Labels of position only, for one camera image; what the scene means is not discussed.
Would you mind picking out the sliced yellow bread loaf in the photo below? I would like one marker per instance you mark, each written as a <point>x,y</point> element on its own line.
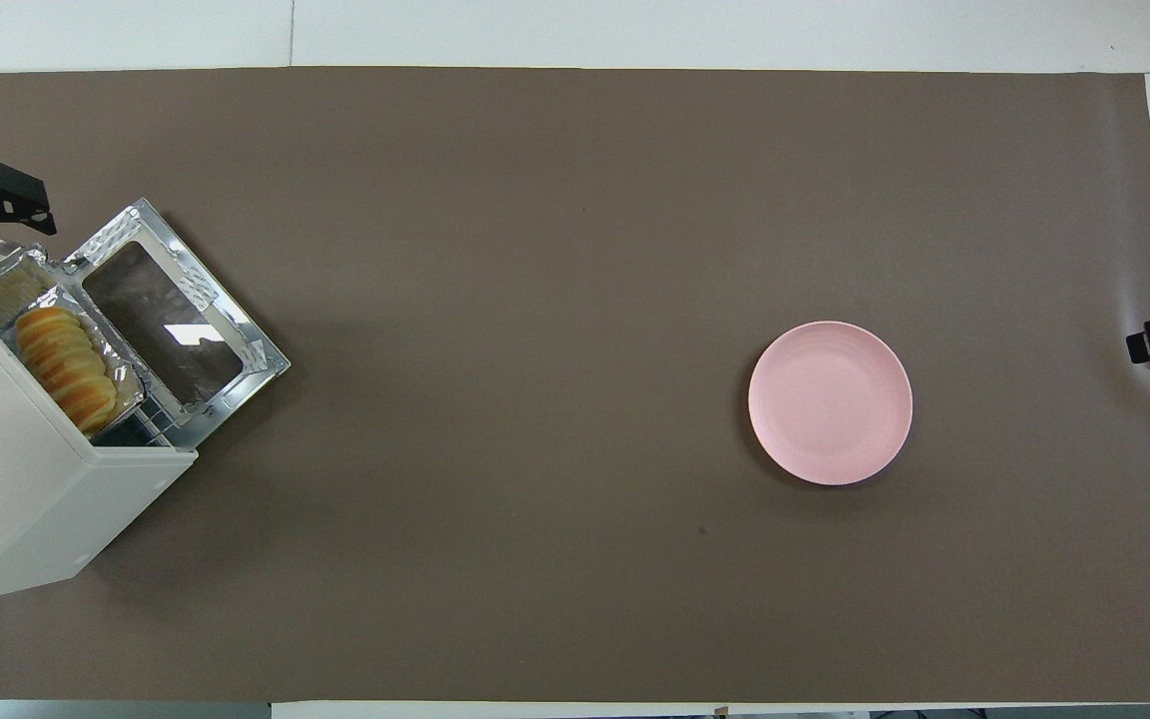
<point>66,364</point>

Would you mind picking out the white toaster oven body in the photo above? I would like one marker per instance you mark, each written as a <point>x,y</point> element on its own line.
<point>16,499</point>

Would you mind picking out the pink round plate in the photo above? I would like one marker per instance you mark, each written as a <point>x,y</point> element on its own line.
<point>830,404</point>

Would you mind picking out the brown paper table mat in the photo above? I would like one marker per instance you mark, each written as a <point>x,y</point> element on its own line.
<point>535,399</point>

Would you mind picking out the glass oven door metal frame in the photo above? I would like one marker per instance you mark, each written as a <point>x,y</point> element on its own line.
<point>176,320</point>

